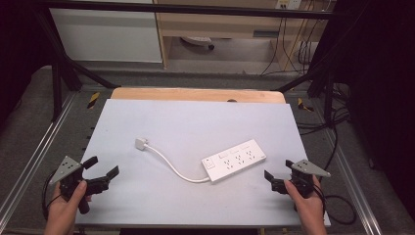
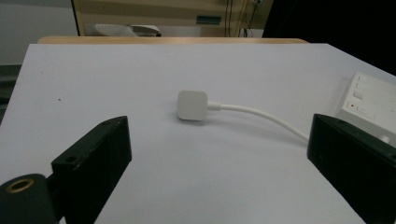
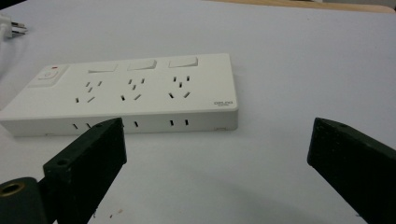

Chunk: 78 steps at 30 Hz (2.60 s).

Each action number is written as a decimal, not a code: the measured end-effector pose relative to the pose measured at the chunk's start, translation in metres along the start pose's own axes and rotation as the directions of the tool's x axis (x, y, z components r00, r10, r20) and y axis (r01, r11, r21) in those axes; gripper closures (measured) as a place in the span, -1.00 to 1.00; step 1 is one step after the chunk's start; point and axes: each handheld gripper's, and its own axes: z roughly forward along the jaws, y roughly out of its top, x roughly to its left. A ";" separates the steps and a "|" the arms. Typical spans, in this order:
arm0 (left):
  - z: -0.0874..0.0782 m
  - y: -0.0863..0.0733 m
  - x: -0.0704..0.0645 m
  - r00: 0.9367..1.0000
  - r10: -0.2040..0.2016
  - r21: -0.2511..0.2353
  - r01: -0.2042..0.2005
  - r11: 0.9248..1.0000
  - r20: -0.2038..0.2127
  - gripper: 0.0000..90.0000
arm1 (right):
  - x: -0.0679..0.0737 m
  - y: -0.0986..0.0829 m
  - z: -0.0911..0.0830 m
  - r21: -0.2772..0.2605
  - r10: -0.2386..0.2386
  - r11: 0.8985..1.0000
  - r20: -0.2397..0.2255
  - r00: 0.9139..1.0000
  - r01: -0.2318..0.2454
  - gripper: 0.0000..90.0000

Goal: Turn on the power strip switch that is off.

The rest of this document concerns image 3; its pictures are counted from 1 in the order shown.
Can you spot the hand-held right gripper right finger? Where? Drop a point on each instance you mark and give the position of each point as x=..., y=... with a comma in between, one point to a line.
x=355, y=165

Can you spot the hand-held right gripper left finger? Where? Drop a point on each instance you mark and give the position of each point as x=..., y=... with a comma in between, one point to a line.
x=84, y=168

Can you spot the white power strip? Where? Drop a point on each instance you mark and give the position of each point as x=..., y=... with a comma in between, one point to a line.
x=149, y=93

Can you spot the white power plug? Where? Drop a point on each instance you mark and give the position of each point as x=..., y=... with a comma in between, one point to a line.
x=11, y=26

